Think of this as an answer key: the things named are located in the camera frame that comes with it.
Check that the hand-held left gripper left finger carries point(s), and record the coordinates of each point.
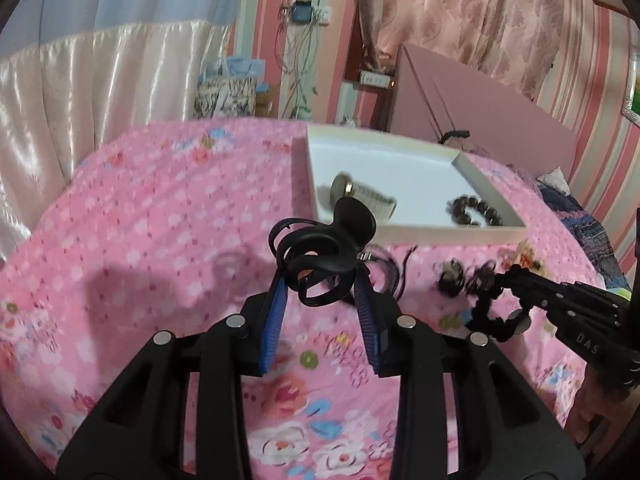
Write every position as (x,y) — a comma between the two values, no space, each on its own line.
(276,320)

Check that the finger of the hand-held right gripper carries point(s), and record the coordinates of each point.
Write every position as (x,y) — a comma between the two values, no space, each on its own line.
(540,287)
(532,323)

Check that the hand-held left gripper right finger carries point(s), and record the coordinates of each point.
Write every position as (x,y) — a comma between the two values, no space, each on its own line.
(368,322)

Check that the black scrunchie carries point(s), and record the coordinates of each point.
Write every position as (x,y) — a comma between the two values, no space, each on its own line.
(481,310)

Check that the black hair claw clip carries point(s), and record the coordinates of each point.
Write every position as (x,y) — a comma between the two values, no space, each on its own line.
(350,216)

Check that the white cardboard box tray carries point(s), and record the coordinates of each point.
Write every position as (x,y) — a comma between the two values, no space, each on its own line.
(400,170)

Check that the person's right hand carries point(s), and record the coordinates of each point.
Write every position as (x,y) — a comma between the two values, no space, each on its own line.
(587,410)

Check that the multicolour knitted blanket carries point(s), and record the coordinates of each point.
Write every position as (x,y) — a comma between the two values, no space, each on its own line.
(595,240)

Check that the white pillow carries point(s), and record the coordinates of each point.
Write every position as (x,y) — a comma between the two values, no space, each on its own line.
(555,180)

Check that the wristwatch with pale band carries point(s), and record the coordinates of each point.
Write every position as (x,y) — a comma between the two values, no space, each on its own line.
(345,185)

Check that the pink floral bedsheet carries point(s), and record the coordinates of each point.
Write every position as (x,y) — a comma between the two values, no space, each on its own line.
(150,210)

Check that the pink headboard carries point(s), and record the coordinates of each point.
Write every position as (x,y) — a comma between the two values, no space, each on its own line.
(475,100)

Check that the small white figurine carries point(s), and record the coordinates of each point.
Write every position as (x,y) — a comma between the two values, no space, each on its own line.
(350,121)

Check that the framed picture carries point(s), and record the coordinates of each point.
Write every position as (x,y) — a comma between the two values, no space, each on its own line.
(634,90)

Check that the brown cardboard box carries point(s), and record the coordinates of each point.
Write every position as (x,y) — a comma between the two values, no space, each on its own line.
(265,100)

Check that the patterned tote bag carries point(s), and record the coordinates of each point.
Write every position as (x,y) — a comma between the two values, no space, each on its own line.
(225,100)

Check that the white power strip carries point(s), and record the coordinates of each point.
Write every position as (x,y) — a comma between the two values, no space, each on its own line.
(375,79)

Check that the light blue gift bag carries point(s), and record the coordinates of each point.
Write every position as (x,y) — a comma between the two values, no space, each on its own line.
(245,67)

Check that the blue and cream satin curtain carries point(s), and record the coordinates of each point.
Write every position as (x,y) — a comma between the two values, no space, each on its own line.
(125,85)

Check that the pink patterned curtain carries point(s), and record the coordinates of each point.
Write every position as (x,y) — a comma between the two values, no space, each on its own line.
(460,10)

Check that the blue charger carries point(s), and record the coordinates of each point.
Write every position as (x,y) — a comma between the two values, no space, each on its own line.
(302,12)

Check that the white wall socket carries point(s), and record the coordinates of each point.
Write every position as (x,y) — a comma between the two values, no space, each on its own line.
(322,16)

